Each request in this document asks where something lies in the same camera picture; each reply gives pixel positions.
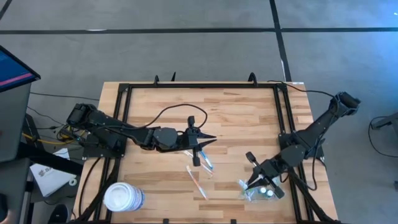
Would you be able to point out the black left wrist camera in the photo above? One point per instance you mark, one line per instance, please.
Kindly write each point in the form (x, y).
(192, 134)

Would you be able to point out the blue wrapped toothbrush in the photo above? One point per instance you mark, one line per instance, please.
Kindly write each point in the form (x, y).
(207, 161)

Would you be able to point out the white booklet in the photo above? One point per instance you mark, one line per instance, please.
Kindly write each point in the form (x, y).
(49, 179)

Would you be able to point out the black stand leg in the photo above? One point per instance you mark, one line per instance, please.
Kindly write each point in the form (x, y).
(46, 158)

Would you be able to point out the grey cabinet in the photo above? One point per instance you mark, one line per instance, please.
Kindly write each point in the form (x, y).
(12, 124)

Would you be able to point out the white blue-tipped toothbrush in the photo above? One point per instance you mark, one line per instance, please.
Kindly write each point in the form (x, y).
(202, 166)

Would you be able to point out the dark blue screen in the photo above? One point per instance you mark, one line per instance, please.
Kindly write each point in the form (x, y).
(12, 71)

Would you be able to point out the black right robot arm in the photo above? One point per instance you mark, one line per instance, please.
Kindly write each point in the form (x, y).
(320, 124)

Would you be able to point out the white tape roll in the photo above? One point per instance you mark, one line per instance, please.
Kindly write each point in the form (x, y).
(70, 181)

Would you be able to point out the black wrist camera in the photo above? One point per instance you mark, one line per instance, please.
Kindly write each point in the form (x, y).
(192, 134)
(271, 167)

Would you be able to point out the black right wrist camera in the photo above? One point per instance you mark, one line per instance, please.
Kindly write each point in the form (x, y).
(271, 167)

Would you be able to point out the grey metal stand foot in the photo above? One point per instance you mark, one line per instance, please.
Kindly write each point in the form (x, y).
(388, 121)

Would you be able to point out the white blue wipes canister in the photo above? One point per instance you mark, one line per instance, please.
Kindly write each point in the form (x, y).
(122, 197)

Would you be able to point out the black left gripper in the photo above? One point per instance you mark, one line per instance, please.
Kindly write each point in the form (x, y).
(196, 158)

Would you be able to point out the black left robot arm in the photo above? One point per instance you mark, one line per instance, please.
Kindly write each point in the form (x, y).
(109, 124)

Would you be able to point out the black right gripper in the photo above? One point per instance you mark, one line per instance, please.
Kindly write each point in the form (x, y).
(250, 156)

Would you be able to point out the black aluminium table frame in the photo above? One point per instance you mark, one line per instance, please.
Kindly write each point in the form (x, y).
(202, 85)

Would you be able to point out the teal mouthwash bottle white cap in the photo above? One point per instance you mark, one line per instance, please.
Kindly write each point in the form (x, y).
(263, 190)
(270, 193)

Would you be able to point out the black rounded object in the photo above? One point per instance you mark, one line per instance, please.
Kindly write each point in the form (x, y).
(60, 214)

